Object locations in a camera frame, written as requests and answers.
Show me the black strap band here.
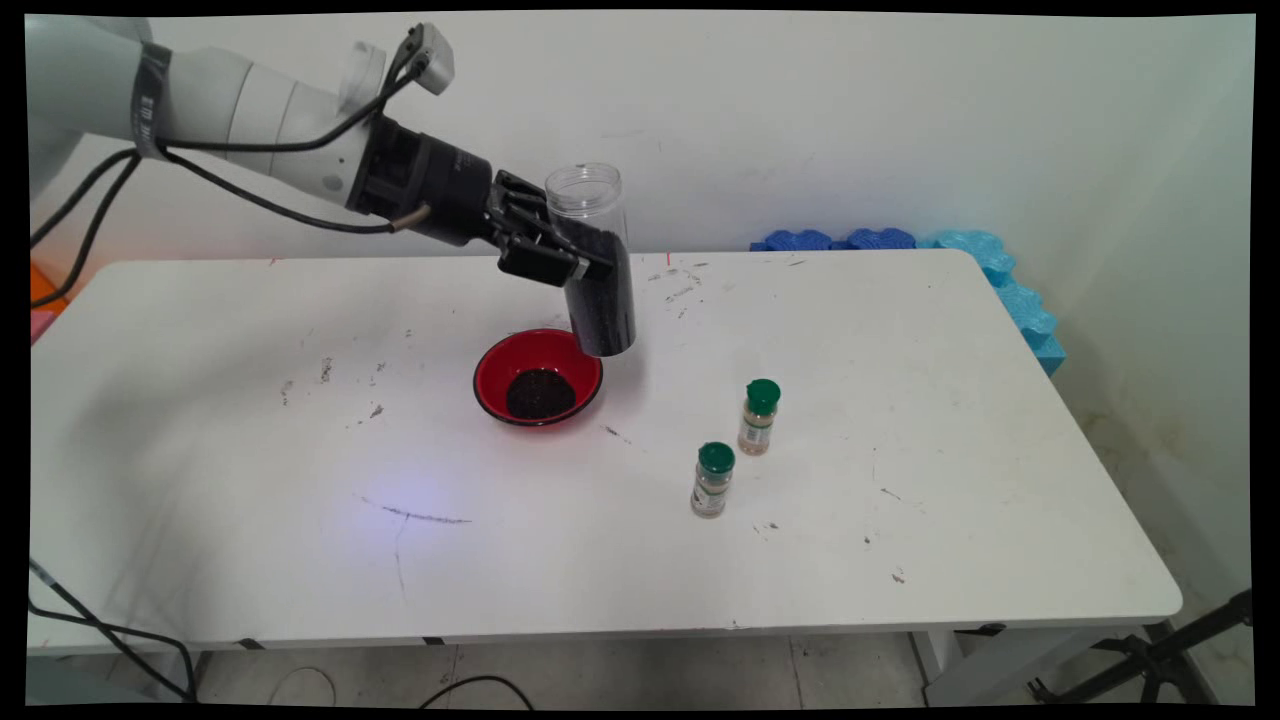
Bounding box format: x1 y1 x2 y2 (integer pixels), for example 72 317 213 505
129 42 174 160

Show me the black cable with brass connector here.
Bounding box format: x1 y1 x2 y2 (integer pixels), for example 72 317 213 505
28 145 434 309

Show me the green-capped spice bottle orange powder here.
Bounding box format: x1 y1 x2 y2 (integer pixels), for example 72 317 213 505
738 378 782 457

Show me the pile of black grains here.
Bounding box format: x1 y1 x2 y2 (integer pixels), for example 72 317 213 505
505 368 579 422

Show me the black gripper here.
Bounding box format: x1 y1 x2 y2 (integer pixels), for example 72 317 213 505
345 113 617 290

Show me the black floor cable loop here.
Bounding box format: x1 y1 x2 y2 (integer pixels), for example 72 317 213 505
418 675 536 711

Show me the red bowl with black rim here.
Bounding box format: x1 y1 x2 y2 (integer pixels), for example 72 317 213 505
473 328 605 429

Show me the black floor cable bundle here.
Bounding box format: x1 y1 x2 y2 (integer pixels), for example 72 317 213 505
28 558 198 704

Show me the black camera cable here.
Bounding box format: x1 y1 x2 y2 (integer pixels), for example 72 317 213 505
28 28 431 251

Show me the orange foam block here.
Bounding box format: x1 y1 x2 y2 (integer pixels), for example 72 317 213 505
30 262 71 314

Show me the light blue foam mat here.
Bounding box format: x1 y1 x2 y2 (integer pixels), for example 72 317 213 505
915 229 1067 378

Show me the black tripod stand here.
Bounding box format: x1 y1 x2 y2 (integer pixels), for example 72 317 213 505
1028 590 1254 706

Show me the green-capped spice bottle grey powder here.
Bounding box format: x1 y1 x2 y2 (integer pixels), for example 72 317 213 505
690 441 737 519

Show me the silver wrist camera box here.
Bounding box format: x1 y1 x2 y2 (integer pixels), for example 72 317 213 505
395 22 457 98

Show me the clear jar of black grains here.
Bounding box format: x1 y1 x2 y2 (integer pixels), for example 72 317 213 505
544 163 638 359

